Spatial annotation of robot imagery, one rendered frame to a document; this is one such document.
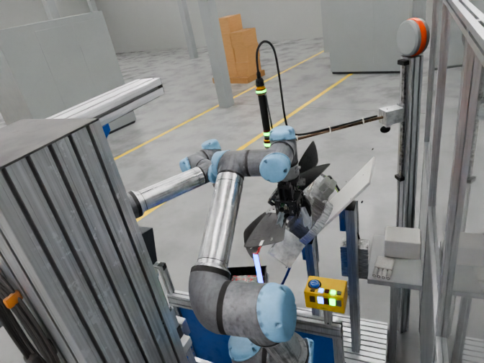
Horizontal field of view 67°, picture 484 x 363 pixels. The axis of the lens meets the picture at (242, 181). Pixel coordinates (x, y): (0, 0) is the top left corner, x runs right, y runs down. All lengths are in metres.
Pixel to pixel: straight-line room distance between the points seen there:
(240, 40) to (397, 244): 8.21
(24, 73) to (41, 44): 0.59
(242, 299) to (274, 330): 0.09
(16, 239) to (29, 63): 6.76
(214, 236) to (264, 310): 0.22
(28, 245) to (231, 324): 0.41
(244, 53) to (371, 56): 3.05
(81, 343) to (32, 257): 0.22
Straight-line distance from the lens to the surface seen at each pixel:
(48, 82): 7.53
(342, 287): 1.62
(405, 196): 2.16
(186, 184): 1.36
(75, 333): 0.85
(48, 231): 0.75
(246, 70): 9.84
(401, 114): 1.94
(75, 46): 7.80
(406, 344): 2.83
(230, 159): 1.01
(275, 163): 0.95
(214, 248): 0.89
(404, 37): 1.91
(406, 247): 2.04
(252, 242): 1.77
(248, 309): 0.80
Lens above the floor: 2.21
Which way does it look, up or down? 28 degrees down
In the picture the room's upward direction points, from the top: 11 degrees counter-clockwise
